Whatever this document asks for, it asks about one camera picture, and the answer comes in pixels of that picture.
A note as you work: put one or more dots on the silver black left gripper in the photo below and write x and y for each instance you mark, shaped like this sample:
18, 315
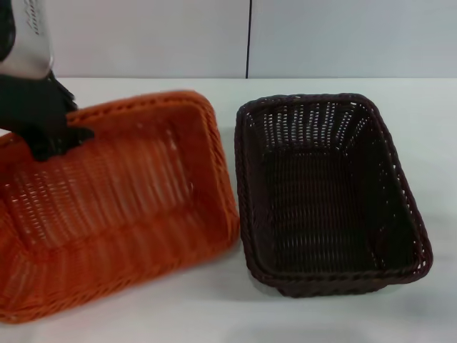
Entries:
34, 46

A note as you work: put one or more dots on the orange woven plastic basket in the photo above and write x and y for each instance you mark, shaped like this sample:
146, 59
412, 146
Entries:
143, 186

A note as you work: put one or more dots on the dark brown woven basket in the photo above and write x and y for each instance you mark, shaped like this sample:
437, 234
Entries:
328, 200

